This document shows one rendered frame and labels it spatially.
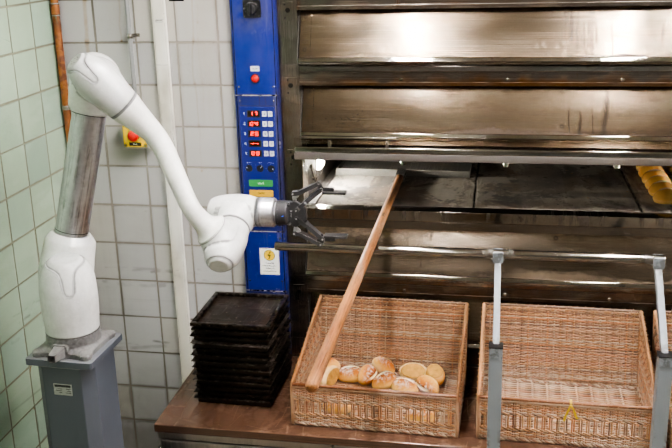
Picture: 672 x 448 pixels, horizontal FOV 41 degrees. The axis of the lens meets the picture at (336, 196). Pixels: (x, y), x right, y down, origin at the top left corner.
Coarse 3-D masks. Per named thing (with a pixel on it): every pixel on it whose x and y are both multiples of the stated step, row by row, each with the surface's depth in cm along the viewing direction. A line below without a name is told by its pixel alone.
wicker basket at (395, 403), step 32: (320, 320) 331; (352, 320) 329; (384, 320) 327; (416, 320) 324; (448, 320) 322; (352, 352) 330; (384, 352) 327; (416, 352) 325; (448, 352) 323; (352, 384) 319; (448, 384) 318; (320, 416) 293; (352, 416) 291; (384, 416) 298; (448, 416) 284
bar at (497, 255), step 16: (448, 256) 282; (464, 256) 281; (480, 256) 280; (496, 256) 278; (512, 256) 278; (528, 256) 277; (544, 256) 276; (560, 256) 275; (576, 256) 274; (592, 256) 274; (608, 256) 273; (624, 256) 272; (640, 256) 271; (656, 256) 271; (496, 272) 277; (656, 272) 270; (496, 288) 275; (656, 288) 268; (496, 304) 272; (656, 304) 267; (496, 320) 269; (496, 336) 267; (496, 352) 264; (496, 368) 265; (656, 368) 259; (496, 384) 267; (656, 384) 258; (496, 400) 268; (656, 400) 259; (496, 416) 270; (656, 416) 260; (496, 432) 271; (656, 432) 262
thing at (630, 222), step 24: (312, 216) 326; (336, 216) 325; (360, 216) 323; (408, 216) 320; (432, 216) 318; (456, 216) 317; (480, 216) 315; (504, 216) 314; (528, 216) 312; (552, 216) 310; (576, 216) 309; (600, 216) 308; (624, 216) 306; (648, 216) 306
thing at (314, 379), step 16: (400, 176) 353; (384, 208) 313; (384, 224) 301; (368, 240) 282; (368, 256) 269; (352, 288) 244; (336, 320) 225; (336, 336) 217; (320, 352) 208; (320, 368) 201
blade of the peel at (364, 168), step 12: (336, 168) 369; (348, 168) 378; (360, 168) 377; (372, 168) 377; (384, 168) 376; (396, 168) 376; (408, 168) 375; (420, 168) 374; (432, 168) 374; (444, 168) 373; (456, 168) 373; (468, 168) 372
